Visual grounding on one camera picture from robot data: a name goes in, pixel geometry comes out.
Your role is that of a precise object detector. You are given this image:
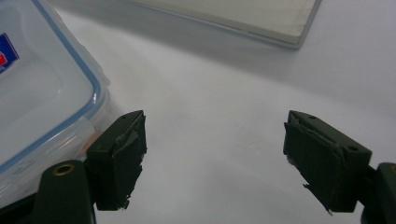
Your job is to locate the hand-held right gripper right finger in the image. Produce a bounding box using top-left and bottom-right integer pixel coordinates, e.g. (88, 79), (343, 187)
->
(282, 109), (374, 214)

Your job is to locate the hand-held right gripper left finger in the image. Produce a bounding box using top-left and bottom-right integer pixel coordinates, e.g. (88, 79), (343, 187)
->
(86, 109), (149, 212)

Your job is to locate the clear plastic food container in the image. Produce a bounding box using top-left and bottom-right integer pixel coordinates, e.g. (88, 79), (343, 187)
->
(0, 0), (123, 210)

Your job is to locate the white wire shelf rack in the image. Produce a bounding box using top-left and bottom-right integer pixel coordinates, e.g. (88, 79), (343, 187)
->
(122, 0), (323, 50)

